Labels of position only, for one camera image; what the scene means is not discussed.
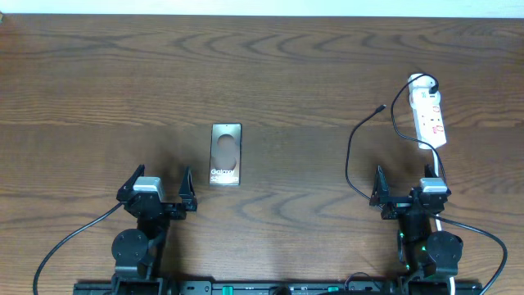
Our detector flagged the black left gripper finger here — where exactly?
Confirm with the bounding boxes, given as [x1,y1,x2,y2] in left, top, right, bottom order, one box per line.
[116,164,145,202]
[178,166,197,205]

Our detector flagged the gold Samsung Galaxy smartphone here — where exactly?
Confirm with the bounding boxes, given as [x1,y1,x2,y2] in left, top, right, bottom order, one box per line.
[209,123,242,186]

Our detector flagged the black USB-C charger cable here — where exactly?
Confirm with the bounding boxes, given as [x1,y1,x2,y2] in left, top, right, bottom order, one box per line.
[344,73,448,202]

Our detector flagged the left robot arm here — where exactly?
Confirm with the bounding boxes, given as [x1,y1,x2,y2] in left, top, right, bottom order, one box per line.
[110,165,197,294]

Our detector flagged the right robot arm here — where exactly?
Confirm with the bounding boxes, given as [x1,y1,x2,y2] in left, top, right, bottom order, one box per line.
[369,166,463,294]

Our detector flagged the white power strip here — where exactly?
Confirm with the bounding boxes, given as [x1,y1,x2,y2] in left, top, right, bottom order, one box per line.
[408,73,446,149]

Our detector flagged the white power strip cord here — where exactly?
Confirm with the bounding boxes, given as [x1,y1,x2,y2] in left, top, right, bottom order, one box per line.
[431,148,457,295]

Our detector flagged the black left camera cable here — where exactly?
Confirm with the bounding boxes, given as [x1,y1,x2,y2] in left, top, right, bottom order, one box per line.
[32,202,124,295]

